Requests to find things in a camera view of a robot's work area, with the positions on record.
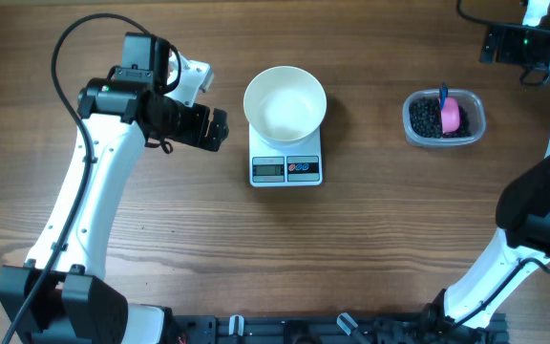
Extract white bowl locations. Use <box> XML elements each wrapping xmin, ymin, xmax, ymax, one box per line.
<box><xmin>243</xmin><ymin>66</ymin><xmax>328</xmax><ymax>148</ymax></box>

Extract black mounting rail base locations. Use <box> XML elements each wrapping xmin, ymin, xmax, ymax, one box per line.
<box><xmin>164</xmin><ymin>313</ymin><xmax>510</xmax><ymax>344</ymax></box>

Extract black beans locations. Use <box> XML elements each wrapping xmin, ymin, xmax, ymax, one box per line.
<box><xmin>409</xmin><ymin>97</ymin><xmax>472</xmax><ymax>139</ymax></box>

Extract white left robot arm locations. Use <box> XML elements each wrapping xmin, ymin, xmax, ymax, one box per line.
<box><xmin>0</xmin><ymin>32</ymin><xmax>228</xmax><ymax>343</ymax></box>

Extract clear plastic container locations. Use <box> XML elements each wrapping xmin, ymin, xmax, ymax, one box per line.
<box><xmin>402</xmin><ymin>86</ymin><xmax>486</xmax><ymax>148</ymax></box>

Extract pink measuring scoop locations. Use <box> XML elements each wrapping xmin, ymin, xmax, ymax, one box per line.
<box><xmin>438</xmin><ymin>83</ymin><xmax>460</xmax><ymax>134</ymax></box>

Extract white digital kitchen scale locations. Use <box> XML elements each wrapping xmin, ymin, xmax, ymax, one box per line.
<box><xmin>249</xmin><ymin>127</ymin><xmax>323</xmax><ymax>187</ymax></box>

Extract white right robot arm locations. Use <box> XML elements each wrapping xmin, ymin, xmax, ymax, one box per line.
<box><xmin>416</xmin><ymin>1</ymin><xmax>550</xmax><ymax>343</ymax></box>

